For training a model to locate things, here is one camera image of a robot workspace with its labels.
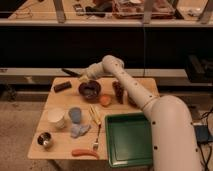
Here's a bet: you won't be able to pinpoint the metal fork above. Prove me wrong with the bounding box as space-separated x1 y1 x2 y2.
93 125 101 151

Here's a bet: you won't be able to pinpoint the wooden table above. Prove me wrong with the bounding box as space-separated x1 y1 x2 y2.
27 76 159 161

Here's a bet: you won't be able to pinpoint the black box on right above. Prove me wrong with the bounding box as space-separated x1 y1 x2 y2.
185 55 213 83

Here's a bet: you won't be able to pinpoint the black rectangular block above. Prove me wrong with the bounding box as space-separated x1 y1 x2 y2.
53 81 72 93

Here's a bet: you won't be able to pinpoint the dark red plate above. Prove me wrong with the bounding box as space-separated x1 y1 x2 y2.
127 94 137 107

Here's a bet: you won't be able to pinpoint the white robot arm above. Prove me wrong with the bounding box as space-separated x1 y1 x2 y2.
80 55 202 171

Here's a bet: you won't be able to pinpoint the purple bowl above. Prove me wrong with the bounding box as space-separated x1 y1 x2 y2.
78 80 101 101

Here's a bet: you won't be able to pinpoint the green plastic tray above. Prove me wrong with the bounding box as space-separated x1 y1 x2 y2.
105 113 153 168

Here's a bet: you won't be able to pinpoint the black floor cables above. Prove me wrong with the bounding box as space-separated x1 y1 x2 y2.
196 106 213 171

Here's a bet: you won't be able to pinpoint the small metal cup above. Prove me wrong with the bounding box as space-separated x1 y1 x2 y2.
37 132 53 148

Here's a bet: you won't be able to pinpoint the orange round fruit toy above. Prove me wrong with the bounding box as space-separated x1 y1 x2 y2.
99 94 112 107

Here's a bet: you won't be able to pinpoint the blue floor pedal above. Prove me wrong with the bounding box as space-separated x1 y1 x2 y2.
195 125 213 144

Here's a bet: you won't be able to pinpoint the cluttered red tray on shelf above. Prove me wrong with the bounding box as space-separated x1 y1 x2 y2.
112 0 175 19

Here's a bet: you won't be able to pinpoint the orange carrot toy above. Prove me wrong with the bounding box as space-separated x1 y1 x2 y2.
71 149 99 159

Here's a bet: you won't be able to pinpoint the white paper cup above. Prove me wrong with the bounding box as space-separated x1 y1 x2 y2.
47 108 65 129

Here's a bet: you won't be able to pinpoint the dark red sausage toy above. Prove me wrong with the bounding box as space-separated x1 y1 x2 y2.
112 81 124 104

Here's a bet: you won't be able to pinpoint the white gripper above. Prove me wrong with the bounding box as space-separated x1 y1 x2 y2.
79 63 105 81

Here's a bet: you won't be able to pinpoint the black handled brush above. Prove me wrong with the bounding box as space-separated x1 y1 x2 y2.
61 68 89 83

